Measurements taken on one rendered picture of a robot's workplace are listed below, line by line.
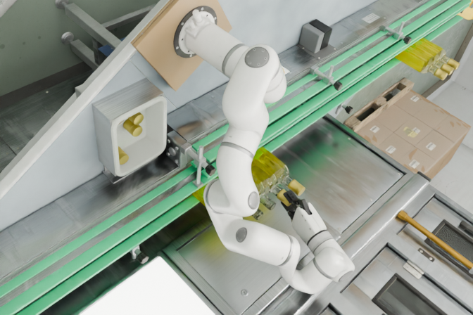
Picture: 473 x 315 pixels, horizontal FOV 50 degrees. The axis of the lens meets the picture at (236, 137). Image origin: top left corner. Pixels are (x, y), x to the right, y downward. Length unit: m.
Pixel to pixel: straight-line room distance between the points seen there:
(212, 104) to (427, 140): 4.27
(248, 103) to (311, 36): 0.80
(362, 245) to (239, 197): 0.68
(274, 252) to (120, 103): 0.54
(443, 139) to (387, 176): 3.83
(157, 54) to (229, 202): 0.45
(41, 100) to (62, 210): 0.73
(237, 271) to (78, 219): 0.49
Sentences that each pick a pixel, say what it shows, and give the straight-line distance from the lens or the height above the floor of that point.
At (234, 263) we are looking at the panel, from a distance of 1.57.
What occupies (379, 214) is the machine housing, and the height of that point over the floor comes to 1.35.
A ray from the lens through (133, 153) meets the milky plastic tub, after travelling 1.48.
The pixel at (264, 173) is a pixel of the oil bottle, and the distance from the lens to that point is 1.59.
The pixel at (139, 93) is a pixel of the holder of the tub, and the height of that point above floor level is 0.79.
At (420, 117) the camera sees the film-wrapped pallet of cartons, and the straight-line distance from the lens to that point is 5.92.
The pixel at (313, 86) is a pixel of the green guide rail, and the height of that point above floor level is 0.94.
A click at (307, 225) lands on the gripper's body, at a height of 1.27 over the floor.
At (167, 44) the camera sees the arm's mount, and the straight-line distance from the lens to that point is 1.35.
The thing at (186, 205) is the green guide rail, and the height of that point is 0.95.
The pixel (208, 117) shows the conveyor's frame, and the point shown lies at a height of 0.84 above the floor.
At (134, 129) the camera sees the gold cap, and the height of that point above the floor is 0.81.
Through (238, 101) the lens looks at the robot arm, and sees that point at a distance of 1.12.
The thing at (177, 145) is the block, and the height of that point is 0.87.
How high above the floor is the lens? 1.62
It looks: 26 degrees down
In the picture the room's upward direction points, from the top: 129 degrees clockwise
